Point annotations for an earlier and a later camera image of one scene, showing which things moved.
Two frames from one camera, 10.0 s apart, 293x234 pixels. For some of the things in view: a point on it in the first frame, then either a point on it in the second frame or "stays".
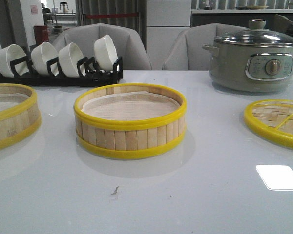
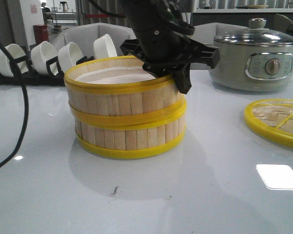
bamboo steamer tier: (10, 126) -> (119, 90)
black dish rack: (91, 74) stays
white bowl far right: (105, 54) stays
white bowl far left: (10, 53) stays
